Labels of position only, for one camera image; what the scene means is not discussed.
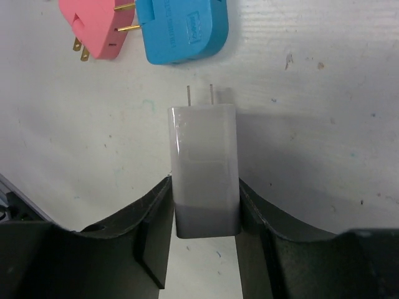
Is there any pink extension socket plug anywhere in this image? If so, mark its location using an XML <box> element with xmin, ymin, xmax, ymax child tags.
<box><xmin>58</xmin><ymin>0</ymin><xmax>140</xmax><ymax>62</ymax></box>

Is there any cyan extension plug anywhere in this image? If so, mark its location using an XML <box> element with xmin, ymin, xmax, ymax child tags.
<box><xmin>135</xmin><ymin>0</ymin><xmax>229</xmax><ymax>65</ymax></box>

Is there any aluminium mounting rail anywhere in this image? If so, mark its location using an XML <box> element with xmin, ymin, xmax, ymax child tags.
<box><xmin>1</xmin><ymin>175</ymin><xmax>53</xmax><ymax>222</ymax></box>

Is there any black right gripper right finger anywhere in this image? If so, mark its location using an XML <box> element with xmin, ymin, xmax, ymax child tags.
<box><xmin>233</xmin><ymin>179</ymin><xmax>344</xmax><ymax>299</ymax></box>

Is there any white charger plug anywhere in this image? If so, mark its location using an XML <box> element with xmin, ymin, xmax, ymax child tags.
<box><xmin>168</xmin><ymin>97</ymin><xmax>241</xmax><ymax>239</ymax></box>

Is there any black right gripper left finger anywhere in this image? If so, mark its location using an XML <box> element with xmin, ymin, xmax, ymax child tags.
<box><xmin>79</xmin><ymin>177</ymin><xmax>175</xmax><ymax>299</ymax></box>

